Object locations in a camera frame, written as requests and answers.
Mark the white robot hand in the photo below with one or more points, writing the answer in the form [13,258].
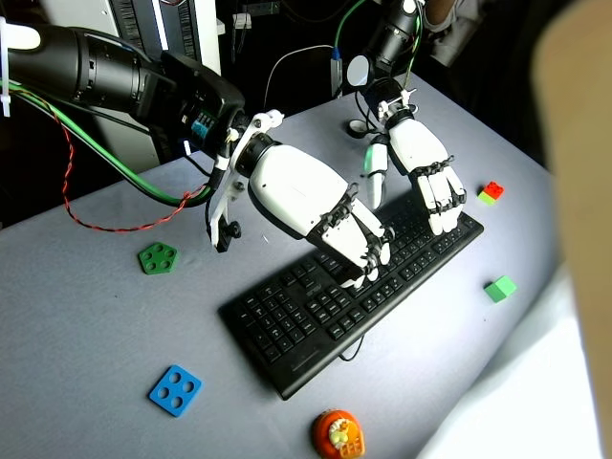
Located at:
[416,143]
[296,191]

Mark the black computer keyboard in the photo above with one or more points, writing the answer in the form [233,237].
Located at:
[311,325]

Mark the red and green toy brick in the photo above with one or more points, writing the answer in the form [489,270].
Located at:
[491,192]

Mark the person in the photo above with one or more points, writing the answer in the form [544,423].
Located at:
[449,28]

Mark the green five-hole pentagon plate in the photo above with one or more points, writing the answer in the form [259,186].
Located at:
[158,259]

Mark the beige blurred object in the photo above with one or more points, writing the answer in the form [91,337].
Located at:
[578,143]

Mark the green cube block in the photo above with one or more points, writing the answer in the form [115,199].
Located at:
[499,289]

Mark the white equipment panel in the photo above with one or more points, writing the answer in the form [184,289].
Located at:
[205,28]

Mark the blue four-hole square plate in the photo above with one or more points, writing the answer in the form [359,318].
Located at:
[174,391]

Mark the orange toy cake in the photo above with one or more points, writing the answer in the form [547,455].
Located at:
[337,430]

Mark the grey table cloth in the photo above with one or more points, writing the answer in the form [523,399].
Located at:
[95,334]

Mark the white cloth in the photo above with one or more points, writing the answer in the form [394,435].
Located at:
[526,382]

